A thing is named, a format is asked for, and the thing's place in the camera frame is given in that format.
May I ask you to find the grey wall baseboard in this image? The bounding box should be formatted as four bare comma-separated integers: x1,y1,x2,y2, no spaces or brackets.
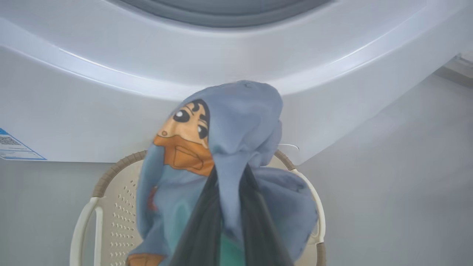
433,51,473,89

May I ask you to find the blue cartoon print garment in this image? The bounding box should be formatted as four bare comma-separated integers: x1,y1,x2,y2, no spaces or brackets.
126,80,319,266

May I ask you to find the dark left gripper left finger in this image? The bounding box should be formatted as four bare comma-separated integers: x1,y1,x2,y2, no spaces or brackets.
169,168,223,266

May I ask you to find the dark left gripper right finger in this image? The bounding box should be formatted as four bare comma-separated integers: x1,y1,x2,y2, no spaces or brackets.
239,164,294,266

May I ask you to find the white front-load washing machine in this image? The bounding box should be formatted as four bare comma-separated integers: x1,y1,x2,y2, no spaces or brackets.
0,0,473,166

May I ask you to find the grey rubber door gasket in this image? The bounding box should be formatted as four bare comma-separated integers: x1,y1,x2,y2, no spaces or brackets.
107,0,333,28

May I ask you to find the blue energy label sticker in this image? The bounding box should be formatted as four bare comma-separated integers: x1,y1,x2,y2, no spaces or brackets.
0,128,47,161

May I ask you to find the cream perforated laundry basket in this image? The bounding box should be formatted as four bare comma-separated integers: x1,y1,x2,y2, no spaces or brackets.
69,150,326,266

